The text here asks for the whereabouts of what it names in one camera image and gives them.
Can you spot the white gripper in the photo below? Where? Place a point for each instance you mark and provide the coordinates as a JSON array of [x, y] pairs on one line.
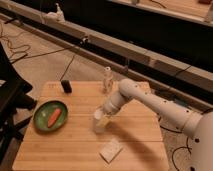
[[111, 106]]

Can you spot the black eraser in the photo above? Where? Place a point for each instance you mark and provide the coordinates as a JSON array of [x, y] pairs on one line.
[[66, 86]]

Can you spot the clear plastic bottle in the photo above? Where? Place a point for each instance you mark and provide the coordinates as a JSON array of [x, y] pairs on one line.
[[108, 80]]

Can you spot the white sponge block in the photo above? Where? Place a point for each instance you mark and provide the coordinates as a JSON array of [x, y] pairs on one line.
[[111, 150]]

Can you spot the green plate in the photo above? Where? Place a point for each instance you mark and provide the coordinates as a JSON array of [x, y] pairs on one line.
[[43, 113]]

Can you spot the black chair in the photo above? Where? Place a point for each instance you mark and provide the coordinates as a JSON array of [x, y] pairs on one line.
[[13, 95]]

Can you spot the orange carrot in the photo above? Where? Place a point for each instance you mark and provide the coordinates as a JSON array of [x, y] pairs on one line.
[[54, 116]]

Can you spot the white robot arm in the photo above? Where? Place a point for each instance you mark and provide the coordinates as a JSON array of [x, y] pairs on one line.
[[194, 125]]

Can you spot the white object on rail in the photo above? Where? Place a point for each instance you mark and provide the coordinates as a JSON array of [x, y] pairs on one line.
[[57, 16]]

